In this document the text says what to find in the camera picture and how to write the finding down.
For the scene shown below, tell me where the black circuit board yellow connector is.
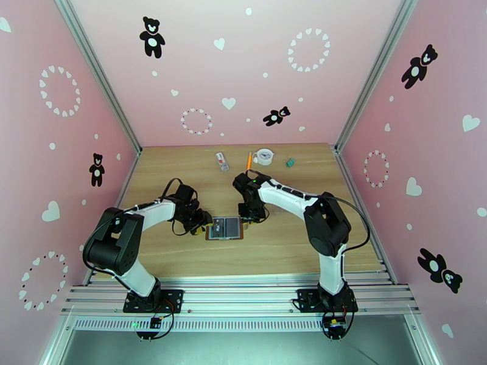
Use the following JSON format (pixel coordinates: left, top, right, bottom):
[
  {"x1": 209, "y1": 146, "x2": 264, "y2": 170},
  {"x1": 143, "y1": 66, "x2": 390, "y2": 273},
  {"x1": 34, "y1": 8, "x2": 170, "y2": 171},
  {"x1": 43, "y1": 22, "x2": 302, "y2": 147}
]
[{"x1": 322, "y1": 313, "x2": 348, "y2": 340}]

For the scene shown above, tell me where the aluminium side rail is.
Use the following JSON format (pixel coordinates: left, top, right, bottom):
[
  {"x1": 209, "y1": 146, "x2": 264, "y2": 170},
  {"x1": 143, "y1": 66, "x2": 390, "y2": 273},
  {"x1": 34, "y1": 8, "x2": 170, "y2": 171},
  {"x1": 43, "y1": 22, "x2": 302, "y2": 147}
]
[
  {"x1": 334, "y1": 147, "x2": 398, "y2": 287},
  {"x1": 82, "y1": 153, "x2": 141, "y2": 287}
]

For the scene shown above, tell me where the small white red tube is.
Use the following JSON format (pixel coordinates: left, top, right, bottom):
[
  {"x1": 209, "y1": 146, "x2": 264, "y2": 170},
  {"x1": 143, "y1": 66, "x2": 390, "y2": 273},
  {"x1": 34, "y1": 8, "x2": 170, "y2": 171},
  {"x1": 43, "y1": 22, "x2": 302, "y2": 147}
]
[{"x1": 214, "y1": 151, "x2": 231, "y2": 173}]

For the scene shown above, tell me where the black right base cable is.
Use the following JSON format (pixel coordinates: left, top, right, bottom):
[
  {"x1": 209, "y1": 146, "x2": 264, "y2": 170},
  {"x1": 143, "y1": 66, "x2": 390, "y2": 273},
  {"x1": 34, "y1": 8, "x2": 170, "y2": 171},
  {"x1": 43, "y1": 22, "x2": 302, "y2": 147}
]
[{"x1": 321, "y1": 299, "x2": 362, "y2": 340}]

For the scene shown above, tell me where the perforated metal strip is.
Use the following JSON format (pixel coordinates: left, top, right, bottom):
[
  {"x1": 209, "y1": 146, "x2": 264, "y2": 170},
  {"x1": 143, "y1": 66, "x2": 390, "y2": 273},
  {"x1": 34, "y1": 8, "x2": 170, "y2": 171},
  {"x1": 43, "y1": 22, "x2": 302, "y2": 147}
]
[{"x1": 70, "y1": 316, "x2": 410, "y2": 333}]

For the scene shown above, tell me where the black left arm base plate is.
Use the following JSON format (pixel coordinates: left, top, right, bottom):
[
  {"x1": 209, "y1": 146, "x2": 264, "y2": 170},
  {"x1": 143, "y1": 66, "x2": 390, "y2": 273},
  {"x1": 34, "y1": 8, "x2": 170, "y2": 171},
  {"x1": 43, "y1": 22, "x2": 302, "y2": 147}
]
[{"x1": 122, "y1": 288, "x2": 184, "y2": 314}]

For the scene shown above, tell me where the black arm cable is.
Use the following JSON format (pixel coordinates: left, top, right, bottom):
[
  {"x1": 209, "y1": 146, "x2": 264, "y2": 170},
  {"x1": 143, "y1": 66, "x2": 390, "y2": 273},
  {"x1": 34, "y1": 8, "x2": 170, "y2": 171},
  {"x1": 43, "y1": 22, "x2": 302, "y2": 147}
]
[
  {"x1": 159, "y1": 178, "x2": 192, "y2": 235},
  {"x1": 327, "y1": 194, "x2": 371, "y2": 254}
]

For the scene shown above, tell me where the aluminium frame post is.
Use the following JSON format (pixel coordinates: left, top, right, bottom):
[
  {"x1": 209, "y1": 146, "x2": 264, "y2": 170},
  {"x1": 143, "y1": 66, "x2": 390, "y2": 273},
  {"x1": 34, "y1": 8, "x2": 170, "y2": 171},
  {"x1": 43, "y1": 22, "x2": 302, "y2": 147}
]
[
  {"x1": 334, "y1": 0, "x2": 423, "y2": 152},
  {"x1": 51, "y1": 0, "x2": 142, "y2": 158}
]

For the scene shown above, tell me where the black base cable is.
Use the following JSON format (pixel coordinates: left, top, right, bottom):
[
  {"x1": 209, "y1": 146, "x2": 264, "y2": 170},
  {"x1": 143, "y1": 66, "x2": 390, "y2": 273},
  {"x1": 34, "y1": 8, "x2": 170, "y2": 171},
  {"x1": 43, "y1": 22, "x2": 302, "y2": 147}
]
[
  {"x1": 321, "y1": 299, "x2": 362, "y2": 340},
  {"x1": 136, "y1": 299, "x2": 175, "y2": 341}
]

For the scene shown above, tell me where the aluminium rail bed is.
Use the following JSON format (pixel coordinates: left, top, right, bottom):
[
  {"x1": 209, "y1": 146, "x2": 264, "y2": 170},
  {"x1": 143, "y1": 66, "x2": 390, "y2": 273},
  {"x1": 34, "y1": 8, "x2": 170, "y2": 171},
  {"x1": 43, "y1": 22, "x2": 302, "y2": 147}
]
[{"x1": 60, "y1": 273, "x2": 421, "y2": 317}]

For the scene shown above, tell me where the black left base cable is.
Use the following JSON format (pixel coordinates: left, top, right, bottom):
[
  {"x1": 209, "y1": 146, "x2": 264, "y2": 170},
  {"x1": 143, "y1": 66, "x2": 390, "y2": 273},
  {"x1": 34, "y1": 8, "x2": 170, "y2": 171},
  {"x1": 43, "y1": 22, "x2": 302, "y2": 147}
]
[{"x1": 136, "y1": 299, "x2": 175, "y2": 341}]

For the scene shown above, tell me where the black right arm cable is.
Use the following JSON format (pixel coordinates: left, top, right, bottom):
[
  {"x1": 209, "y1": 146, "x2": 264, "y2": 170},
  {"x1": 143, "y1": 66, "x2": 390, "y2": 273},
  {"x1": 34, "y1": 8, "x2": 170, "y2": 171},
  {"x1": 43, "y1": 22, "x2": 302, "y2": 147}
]
[{"x1": 327, "y1": 194, "x2": 371, "y2": 254}]

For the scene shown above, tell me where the brown leather card holder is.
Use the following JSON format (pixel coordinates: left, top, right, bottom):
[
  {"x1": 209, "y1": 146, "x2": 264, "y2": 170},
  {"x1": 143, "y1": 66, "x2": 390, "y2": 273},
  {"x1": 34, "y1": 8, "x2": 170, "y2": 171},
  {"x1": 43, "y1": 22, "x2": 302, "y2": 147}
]
[{"x1": 205, "y1": 216, "x2": 244, "y2": 242}]

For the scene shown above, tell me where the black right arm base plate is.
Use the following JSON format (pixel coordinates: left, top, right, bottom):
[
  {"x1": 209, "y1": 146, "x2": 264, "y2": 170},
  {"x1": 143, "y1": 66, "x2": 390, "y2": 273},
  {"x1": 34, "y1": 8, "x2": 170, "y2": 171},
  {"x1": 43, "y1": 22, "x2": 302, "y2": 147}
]
[{"x1": 296, "y1": 288, "x2": 359, "y2": 313}]

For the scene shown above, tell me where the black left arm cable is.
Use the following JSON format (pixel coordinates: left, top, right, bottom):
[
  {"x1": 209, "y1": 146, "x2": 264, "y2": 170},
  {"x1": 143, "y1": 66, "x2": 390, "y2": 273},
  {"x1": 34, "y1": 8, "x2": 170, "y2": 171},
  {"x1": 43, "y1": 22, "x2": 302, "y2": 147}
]
[{"x1": 159, "y1": 178, "x2": 192, "y2": 235}]

